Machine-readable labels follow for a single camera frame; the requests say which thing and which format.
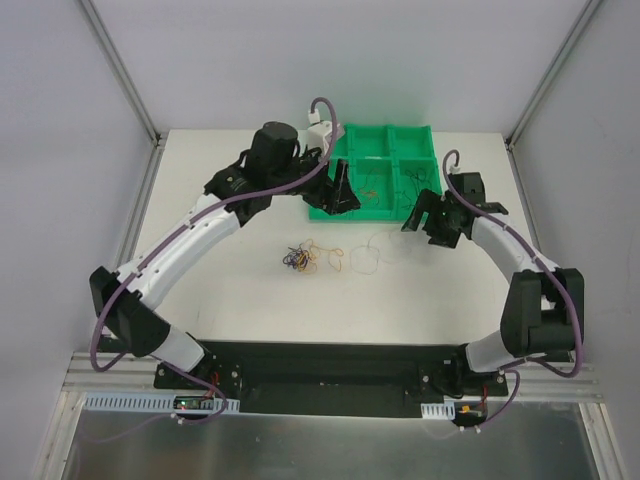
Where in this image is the left aluminium frame post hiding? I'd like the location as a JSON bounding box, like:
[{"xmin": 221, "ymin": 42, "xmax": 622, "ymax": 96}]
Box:
[{"xmin": 76, "ymin": 0, "xmax": 162, "ymax": 146}]

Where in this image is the aluminium frame post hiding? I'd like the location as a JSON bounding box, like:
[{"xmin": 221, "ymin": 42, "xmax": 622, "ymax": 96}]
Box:
[
  {"xmin": 505, "ymin": 0, "xmax": 606, "ymax": 151},
  {"xmin": 76, "ymin": 0, "xmax": 162, "ymax": 146}
]

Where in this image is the green six-compartment bin tray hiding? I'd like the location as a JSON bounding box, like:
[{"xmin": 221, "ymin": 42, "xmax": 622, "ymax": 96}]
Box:
[{"xmin": 308, "ymin": 124, "xmax": 442, "ymax": 223}]

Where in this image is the thin clear white wire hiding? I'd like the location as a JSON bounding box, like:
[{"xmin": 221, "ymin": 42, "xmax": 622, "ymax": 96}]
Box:
[{"xmin": 348, "ymin": 227, "xmax": 414, "ymax": 275}]

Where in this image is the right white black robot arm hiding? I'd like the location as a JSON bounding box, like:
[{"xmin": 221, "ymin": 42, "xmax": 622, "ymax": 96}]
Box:
[{"xmin": 402, "ymin": 172, "xmax": 584, "ymax": 395}]

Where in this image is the left white cable duct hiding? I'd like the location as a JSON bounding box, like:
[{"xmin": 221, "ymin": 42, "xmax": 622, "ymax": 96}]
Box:
[{"xmin": 84, "ymin": 393, "xmax": 240, "ymax": 415}]

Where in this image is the right aluminium frame post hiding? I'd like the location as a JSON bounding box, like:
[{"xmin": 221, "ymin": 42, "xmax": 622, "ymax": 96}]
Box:
[{"xmin": 505, "ymin": 0, "xmax": 606, "ymax": 151}]

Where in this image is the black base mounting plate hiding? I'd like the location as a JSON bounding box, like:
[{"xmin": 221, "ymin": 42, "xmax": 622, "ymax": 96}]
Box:
[{"xmin": 149, "ymin": 338, "xmax": 519, "ymax": 416}]

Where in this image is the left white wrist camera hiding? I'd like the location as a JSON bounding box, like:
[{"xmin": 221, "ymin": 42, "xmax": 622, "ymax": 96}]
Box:
[{"xmin": 305, "ymin": 111, "xmax": 333, "ymax": 154}]

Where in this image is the white cable duct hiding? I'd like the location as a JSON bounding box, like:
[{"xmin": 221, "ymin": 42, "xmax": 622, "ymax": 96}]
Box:
[
  {"xmin": 420, "ymin": 401, "xmax": 456, "ymax": 421},
  {"xmin": 84, "ymin": 393, "xmax": 240, "ymax": 415}
]

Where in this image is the thin black wire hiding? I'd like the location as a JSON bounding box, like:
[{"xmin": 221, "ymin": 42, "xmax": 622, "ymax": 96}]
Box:
[{"xmin": 399, "ymin": 168, "xmax": 436, "ymax": 211}]

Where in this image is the right white cable duct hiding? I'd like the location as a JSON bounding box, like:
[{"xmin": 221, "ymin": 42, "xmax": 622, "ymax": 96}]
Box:
[{"xmin": 420, "ymin": 401, "xmax": 456, "ymax": 421}]

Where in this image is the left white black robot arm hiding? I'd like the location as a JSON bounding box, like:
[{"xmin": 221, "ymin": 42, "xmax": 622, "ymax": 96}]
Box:
[{"xmin": 89, "ymin": 120, "xmax": 360, "ymax": 389}]

